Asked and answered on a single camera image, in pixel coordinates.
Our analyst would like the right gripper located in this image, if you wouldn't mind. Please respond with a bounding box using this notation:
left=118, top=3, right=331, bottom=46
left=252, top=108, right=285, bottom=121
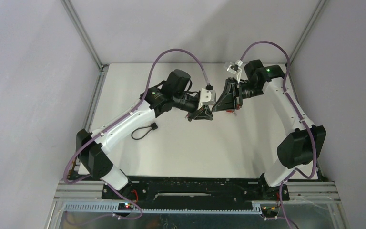
left=212, top=77, right=264, bottom=112

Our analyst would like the black cable lock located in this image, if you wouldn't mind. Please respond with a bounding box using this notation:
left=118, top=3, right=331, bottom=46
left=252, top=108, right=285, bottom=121
left=131, top=122, right=159, bottom=141

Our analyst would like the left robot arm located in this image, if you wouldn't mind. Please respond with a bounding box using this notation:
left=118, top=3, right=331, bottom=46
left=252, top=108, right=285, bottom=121
left=76, top=69, right=215, bottom=199

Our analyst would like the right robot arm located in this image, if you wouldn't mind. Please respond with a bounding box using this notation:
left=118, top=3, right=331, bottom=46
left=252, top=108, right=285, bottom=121
left=212, top=60, right=326, bottom=199

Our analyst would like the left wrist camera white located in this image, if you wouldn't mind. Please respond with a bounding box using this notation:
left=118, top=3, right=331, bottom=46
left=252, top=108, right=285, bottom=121
left=198, top=88, right=216, bottom=108

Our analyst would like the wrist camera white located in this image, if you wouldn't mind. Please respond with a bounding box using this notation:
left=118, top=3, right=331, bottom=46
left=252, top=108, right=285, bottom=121
left=198, top=88, right=216, bottom=108
left=225, top=59, right=243, bottom=83

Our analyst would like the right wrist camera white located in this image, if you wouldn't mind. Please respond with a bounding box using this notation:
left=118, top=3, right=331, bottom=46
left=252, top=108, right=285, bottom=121
left=225, top=59, right=243, bottom=83

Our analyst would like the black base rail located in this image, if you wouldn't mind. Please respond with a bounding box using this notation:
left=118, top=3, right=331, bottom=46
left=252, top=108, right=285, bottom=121
left=101, top=172, right=289, bottom=212

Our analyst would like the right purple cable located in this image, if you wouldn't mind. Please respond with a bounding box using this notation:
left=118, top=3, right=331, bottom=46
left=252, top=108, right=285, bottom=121
left=238, top=41, right=318, bottom=229

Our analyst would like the purple cable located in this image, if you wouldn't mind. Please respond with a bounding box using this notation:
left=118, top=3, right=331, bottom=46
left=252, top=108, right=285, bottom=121
left=238, top=41, right=318, bottom=229
left=63, top=48, right=214, bottom=220

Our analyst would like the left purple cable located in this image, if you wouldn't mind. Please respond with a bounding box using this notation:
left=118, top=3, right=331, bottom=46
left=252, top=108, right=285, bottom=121
left=63, top=48, right=214, bottom=220

